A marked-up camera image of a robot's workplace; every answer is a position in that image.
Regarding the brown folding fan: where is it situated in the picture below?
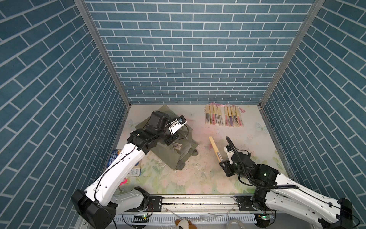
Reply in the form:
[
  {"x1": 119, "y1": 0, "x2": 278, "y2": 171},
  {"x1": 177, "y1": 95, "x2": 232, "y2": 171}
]
[{"x1": 212, "y1": 105, "x2": 219, "y2": 125}]

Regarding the pink keychain toy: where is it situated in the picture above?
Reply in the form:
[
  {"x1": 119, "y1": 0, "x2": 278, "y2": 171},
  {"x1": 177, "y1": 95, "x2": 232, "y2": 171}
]
[{"x1": 119, "y1": 178, "x2": 128, "y2": 186}]

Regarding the olive green canvas tote bag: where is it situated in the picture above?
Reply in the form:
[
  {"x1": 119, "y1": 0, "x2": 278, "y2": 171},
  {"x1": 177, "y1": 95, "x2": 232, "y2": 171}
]
[{"x1": 136, "y1": 105, "x2": 198, "y2": 170}]

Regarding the brown plush toy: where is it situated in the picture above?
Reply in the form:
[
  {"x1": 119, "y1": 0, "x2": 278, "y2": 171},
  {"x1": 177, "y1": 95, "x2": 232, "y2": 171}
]
[{"x1": 175, "y1": 219, "x2": 197, "y2": 229}]

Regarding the white red-flecked fan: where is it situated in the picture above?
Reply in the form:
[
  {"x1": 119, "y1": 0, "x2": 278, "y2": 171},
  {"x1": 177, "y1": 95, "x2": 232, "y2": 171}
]
[{"x1": 231, "y1": 106, "x2": 239, "y2": 127}]

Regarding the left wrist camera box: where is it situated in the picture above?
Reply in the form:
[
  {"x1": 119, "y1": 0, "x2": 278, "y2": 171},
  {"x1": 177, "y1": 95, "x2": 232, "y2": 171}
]
[{"x1": 168, "y1": 116, "x2": 186, "y2": 135}]

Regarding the blue illustrated book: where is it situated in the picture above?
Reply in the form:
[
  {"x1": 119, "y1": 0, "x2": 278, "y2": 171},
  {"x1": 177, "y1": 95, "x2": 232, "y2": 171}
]
[{"x1": 106, "y1": 149, "x2": 122, "y2": 168}]

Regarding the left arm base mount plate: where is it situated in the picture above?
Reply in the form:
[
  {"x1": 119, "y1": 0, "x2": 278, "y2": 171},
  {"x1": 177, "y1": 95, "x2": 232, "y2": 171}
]
[{"x1": 127, "y1": 196, "x2": 163, "y2": 213}]

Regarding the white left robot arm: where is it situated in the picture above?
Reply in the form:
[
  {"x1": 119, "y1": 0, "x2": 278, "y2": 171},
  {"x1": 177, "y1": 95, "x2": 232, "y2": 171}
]
[{"x1": 71, "y1": 111, "x2": 186, "y2": 229}]

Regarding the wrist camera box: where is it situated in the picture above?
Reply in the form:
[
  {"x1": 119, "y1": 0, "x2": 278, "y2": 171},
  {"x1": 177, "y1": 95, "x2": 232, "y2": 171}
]
[
  {"x1": 224, "y1": 145, "x2": 234, "y2": 165},
  {"x1": 168, "y1": 116, "x2": 186, "y2": 135}
]

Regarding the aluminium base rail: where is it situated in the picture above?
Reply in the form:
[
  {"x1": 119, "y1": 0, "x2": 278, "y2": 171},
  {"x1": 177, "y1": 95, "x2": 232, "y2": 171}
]
[{"x1": 75, "y1": 194, "x2": 327, "y2": 229}]

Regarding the second-row bamboo folding fan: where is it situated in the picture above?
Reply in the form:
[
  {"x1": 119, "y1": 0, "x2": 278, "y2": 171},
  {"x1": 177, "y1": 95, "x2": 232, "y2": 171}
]
[{"x1": 172, "y1": 142, "x2": 182, "y2": 150}]

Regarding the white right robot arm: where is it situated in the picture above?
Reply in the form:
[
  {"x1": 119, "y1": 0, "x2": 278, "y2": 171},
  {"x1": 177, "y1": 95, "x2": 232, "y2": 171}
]
[{"x1": 219, "y1": 151, "x2": 355, "y2": 229}]

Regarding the purple folding fan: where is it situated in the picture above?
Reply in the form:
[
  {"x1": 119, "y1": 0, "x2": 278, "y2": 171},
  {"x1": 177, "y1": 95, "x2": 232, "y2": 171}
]
[{"x1": 227, "y1": 106, "x2": 234, "y2": 127}]

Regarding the black patterned bamboo folding fan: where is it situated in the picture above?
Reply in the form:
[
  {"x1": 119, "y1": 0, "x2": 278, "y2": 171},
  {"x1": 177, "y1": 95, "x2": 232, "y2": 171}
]
[{"x1": 205, "y1": 105, "x2": 211, "y2": 124}]

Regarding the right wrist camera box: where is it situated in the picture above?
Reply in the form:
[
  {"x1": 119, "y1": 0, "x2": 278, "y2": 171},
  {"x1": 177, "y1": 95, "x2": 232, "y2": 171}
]
[{"x1": 224, "y1": 145, "x2": 234, "y2": 165}]

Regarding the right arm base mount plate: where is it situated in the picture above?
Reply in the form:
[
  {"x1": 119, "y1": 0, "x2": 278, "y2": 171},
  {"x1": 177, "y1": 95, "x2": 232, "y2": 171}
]
[{"x1": 233, "y1": 195, "x2": 275, "y2": 213}]

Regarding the pink folding fan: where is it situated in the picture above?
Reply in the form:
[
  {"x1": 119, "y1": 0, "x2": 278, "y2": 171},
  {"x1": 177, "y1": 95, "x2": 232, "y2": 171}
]
[{"x1": 209, "y1": 105, "x2": 216, "y2": 125}]

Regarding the white blue small box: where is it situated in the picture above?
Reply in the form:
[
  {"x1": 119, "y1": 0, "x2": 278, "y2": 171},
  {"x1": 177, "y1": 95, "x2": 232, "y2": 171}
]
[{"x1": 127, "y1": 168, "x2": 141, "y2": 177}]

